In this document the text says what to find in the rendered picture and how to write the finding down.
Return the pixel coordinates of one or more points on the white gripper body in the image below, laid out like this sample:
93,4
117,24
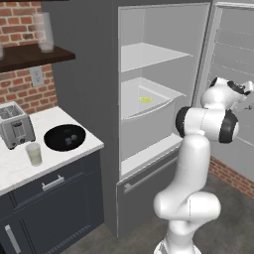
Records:
248,87

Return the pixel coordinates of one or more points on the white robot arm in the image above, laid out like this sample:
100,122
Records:
195,158

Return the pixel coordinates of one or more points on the grey fridge door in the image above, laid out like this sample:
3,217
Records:
231,49

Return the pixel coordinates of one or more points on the yellow lemon wedge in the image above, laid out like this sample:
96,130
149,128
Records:
145,99

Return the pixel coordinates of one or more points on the white fridge shelf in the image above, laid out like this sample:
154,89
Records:
145,56

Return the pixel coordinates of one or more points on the white fridge drawer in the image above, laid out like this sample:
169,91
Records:
145,132

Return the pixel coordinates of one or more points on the grey fridge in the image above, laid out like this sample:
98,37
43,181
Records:
89,82

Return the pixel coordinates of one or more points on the grey ice cube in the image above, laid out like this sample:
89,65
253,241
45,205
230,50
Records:
74,137
68,141

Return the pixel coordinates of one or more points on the black bowl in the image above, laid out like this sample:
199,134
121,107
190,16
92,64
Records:
56,139

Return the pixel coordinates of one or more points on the glass of lemonade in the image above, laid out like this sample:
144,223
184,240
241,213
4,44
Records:
34,155

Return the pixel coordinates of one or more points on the grey freezer drawer front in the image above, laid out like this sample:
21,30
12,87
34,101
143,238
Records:
139,211

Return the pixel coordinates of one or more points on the tall clear glass vase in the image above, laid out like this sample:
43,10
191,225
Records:
44,33

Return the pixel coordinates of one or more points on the dark blue cupboard door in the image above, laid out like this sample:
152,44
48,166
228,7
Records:
63,218

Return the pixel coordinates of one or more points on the silver toaster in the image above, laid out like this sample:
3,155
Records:
16,127

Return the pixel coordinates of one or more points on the small dark blue drawer front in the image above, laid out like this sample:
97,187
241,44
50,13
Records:
6,206

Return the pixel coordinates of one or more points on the white wall outlet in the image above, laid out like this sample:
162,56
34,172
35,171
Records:
36,76

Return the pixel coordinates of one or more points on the dark wooden wall shelf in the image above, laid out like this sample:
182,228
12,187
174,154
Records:
33,56

